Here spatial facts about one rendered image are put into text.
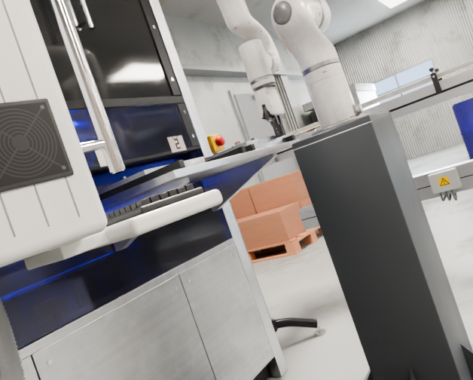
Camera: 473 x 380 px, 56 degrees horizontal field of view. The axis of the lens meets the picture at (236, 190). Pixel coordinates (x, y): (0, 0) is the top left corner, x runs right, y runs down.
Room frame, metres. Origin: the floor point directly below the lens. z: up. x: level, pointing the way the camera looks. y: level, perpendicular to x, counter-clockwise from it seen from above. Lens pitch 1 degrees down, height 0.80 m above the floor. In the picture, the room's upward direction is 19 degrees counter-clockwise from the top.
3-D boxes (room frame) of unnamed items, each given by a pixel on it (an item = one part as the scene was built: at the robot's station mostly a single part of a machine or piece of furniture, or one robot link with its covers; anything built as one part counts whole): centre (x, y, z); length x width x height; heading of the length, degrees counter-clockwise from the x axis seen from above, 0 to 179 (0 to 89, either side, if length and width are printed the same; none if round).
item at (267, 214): (4.84, -0.10, 0.36); 1.28 x 0.88 x 0.73; 57
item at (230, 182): (1.67, -0.03, 0.80); 0.34 x 0.03 x 0.13; 55
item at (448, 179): (2.04, -0.91, 0.50); 0.12 x 0.05 x 0.09; 55
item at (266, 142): (1.59, -0.01, 0.90); 0.34 x 0.26 x 0.04; 55
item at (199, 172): (1.47, 0.12, 0.87); 0.70 x 0.48 x 0.02; 145
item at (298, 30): (1.37, -0.35, 1.16); 0.19 x 0.12 x 0.24; 139
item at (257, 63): (1.54, -0.21, 1.17); 0.09 x 0.08 x 0.13; 139
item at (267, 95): (1.54, -0.21, 1.03); 0.10 x 0.07 x 0.11; 145
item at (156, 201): (0.93, 0.25, 0.82); 0.40 x 0.14 x 0.02; 44
